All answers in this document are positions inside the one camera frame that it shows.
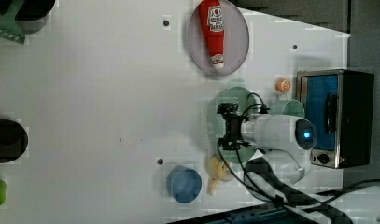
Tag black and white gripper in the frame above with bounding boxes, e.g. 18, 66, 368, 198
217, 103, 248, 151

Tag green plastic strainer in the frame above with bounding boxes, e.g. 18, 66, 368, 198
207, 79, 257, 164

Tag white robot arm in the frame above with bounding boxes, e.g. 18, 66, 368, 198
217, 103, 380, 224

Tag yellow banana toy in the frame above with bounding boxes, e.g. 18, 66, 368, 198
207, 156, 234, 195

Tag green mug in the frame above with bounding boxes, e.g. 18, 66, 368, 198
269, 94, 305, 118

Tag orange slice toy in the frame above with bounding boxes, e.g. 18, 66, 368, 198
275, 78, 291, 93

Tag blue cup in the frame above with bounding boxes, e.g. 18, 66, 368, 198
166, 165, 203, 203

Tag grey round plate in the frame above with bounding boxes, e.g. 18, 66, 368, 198
186, 0, 249, 76

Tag red ketchup bottle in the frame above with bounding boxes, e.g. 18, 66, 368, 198
198, 0, 225, 69

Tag black toaster oven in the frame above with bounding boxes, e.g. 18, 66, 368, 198
296, 69, 374, 169

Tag black cylinder container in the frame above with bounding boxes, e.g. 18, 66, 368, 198
0, 119, 28, 163

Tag green spatula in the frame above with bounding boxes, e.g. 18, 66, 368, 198
0, 0, 25, 45

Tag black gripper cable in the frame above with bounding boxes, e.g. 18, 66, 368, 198
217, 91, 380, 213

